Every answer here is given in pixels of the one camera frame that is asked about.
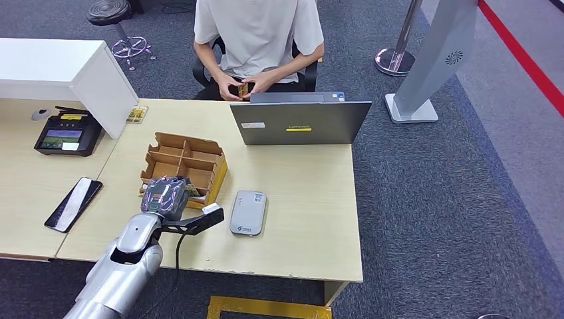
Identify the person's right hand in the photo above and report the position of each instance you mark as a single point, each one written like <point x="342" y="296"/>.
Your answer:
<point x="227" y="87"/>

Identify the person's left hand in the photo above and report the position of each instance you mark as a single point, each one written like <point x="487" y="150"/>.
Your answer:
<point x="262" y="82"/>

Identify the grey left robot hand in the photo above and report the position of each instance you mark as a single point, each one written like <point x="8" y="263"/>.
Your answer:
<point x="165" y="198"/>

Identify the divided cardboard box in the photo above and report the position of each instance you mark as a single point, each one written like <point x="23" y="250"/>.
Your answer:
<point x="185" y="163"/>

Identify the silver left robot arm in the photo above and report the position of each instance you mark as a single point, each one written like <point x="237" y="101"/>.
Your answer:
<point x="119" y="273"/>

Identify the person's left forearm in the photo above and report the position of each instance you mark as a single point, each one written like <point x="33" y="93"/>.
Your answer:
<point x="302" y="64"/>

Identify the person's right forearm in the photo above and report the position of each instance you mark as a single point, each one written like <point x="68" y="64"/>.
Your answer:
<point x="208" y="61"/>

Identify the person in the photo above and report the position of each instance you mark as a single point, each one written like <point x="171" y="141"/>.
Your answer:
<point x="260" y="35"/>

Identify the grey card reader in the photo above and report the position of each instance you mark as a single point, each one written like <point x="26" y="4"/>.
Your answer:
<point x="248" y="213"/>

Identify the yellow printed card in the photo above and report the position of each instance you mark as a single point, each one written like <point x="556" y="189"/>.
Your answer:
<point x="137" y="114"/>

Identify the grey laptop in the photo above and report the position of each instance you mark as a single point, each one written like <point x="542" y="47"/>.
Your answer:
<point x="299" y="119"/>

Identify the black smartphone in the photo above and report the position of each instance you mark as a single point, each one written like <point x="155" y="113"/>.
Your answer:
<point x="72" y="204"/>

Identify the black payment terminal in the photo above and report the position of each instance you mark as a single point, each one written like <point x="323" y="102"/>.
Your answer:
<point x="66" y="136"/>

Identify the chrome stanchion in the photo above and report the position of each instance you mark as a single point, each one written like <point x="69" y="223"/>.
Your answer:
<point x="395" y="59"/>
<point x="493" y="316"/>

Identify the black round stool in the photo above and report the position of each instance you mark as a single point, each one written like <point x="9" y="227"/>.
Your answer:
<point x="109" y="11"/>

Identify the yellow floor tape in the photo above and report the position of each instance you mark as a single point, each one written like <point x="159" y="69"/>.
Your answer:
<point x="264" y="306"/>

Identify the small grey round device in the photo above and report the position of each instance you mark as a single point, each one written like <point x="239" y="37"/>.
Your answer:
<point x="40" y="114"/>

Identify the grey kiosk stand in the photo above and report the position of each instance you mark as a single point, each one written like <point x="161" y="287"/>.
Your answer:
<point x="436" y="53"/>

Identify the white desk shelf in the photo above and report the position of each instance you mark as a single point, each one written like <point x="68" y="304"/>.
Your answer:
<point x="44" y="66"/>

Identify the red floor tape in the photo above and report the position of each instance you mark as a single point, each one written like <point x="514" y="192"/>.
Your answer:
<point x="520" y="53"/>

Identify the pale wrist camera, black bracket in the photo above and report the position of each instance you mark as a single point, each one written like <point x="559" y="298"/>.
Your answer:
<point x="198" y="224"/>

